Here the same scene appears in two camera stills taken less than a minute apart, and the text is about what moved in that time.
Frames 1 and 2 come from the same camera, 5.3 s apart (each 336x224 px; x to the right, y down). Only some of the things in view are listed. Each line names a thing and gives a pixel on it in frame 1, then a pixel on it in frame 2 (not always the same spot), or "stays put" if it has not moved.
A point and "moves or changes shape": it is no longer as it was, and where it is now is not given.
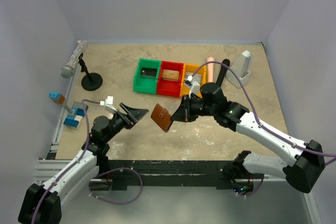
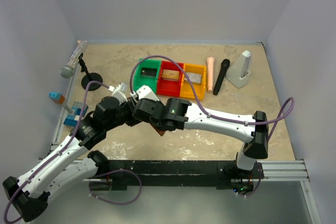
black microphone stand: x=91 y=81 stays put
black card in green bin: x=148 y=72 stays put
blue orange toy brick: x=57 y=97 stays put
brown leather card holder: x=161 y=117 moves or changes shape
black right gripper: x=182 y=115 → x=154 y=100
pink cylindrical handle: x=210 y=69 stays put
